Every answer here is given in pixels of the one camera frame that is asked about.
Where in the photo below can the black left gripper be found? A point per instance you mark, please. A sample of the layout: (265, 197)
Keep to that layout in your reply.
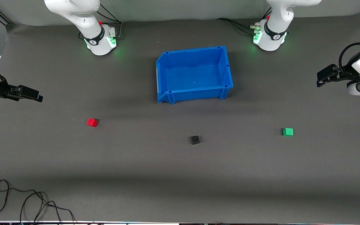
(345, 75)

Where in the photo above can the red cube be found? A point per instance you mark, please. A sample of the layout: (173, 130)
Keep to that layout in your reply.
(92, 122)

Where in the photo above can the green cube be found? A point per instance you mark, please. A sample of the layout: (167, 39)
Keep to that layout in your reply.
(287, 132)

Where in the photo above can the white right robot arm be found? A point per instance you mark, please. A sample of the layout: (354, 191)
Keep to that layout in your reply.
(100, 43)

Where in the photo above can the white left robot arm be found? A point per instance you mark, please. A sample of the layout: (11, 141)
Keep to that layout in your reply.
(273, 39)

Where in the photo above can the black cube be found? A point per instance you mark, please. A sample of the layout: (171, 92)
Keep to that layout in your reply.
(194, 140)

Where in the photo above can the blue plastic storage bin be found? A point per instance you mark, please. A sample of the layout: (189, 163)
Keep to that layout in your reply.
(195, 78)

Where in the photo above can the dark grey table mat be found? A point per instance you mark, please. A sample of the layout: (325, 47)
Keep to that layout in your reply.
(180, 168)

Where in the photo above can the black frame rail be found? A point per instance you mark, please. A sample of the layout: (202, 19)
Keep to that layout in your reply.
(3, 17)

